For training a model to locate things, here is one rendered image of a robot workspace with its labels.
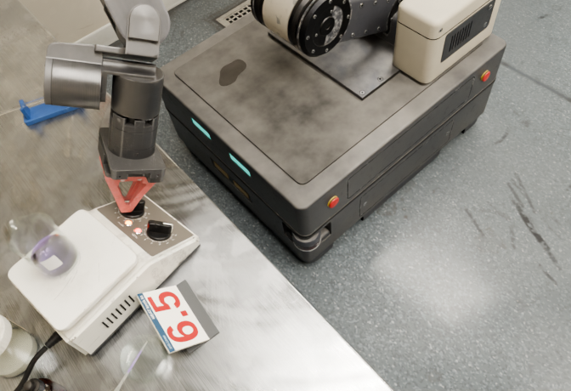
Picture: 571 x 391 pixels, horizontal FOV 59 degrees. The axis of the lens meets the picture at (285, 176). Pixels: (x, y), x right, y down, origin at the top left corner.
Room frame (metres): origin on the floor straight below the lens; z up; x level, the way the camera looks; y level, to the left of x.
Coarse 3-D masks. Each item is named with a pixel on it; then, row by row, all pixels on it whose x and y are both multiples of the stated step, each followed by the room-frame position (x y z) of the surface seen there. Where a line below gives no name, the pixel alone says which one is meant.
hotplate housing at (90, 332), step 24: (96, 216) 0.38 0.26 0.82; (192, 240) 0.34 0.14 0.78; (144, 264) 0.29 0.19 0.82; (168, 264) 0.31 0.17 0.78; (120, 288) 0.27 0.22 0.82; (144, 288) 0.28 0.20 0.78; (96, 312) 0.24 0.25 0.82; (120, 312) 0.25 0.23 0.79; (72, 336) 0.22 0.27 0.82; (96, 336) 0.23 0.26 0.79
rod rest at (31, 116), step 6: (24, 102) 0.66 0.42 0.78; (24, 108) 0.65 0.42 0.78; (30, 108) 0.67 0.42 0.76; (36, 108) 0.67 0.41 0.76; (42, 108) 0.66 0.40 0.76; (48, 108) 0.66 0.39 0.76; (54, 108) 0.66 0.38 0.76; (60, 108) 0.66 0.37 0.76; (66, 108) 0.65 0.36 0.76; (72, 108) 0.66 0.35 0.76; (78, 108) 0.66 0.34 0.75; (24, 114) 0.64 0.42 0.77; (30, 114) 0.65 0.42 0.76; (36, 114) 0.65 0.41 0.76; (42, 114) 0.65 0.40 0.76; (48, 114) 0.65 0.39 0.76; (54, 114) 0.65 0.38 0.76; (60, 114) 0.65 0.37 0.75; (24, 120) 0.64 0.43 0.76; (30, 120) 0.64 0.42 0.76; (36, 120) 0.64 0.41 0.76; (42, 120) 0.64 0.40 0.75
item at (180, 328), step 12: (168, 288) 0.28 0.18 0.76; (156, 300) 0.26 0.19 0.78; (168, 300) 0.26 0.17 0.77; (180, 300) 0.27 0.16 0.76; (156, 312) 0.24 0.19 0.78; (168, 312) 0.25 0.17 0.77; (180, 312) 0.25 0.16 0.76; (168, 324) 0.23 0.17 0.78; (180, 324) 0.23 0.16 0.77; (192, 324) 0.23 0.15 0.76; (168, 336) 0.21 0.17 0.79; (180, 336) 0.21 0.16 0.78; (192, 336) 0.21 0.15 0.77
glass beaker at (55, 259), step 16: (16, 224) 0.33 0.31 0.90; (32, 224) 0.33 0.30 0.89; (48, 224) 0.33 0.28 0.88; (16, 240) 0.31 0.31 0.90; (32, 240) 0.32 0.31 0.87; (64, 240) 0.31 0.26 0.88; (32, 256) 0.28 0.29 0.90; (48, 256) 0.29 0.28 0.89; (64, 256) 0.30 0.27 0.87; (48, 272) 0.28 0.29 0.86; (64, 272) 0.29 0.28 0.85
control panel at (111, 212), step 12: (108, 216) 0.38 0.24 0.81; (120, 216) 0.38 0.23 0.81; (144, 216) 0.38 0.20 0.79; (156, 216) 0.38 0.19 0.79; (168, 216) 0.38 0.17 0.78; (120, 228) 0.35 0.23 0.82; (132, 228) 0.36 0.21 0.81; (144, 228) 0.36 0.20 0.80; (180, 228) 0.36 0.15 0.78; (132, 240) 0.33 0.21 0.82; (144, 240) 0.33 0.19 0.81; (168, 240) 0.34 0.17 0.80; (180, 240) 0.34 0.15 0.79; (156, 252) 0.31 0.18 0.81
